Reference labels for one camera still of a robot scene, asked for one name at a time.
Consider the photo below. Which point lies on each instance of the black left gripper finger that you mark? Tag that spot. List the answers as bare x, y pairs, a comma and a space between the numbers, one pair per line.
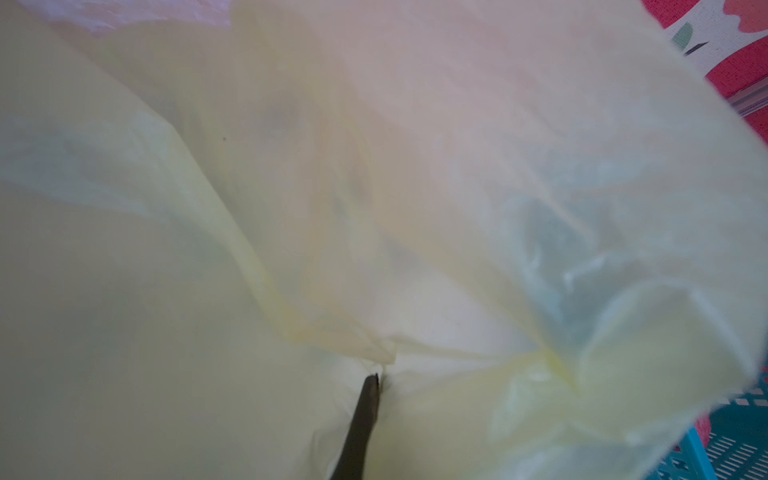
351, 463

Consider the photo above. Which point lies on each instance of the teal plastic mesh basket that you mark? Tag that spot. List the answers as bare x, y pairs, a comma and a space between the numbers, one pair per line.
736, 446

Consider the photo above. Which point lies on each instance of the aluminium right rear corner post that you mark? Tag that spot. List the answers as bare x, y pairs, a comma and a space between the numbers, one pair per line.
750, 99

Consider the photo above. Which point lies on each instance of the yellow translucent plastic bag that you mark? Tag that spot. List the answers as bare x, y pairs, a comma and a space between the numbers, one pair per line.
535, 219

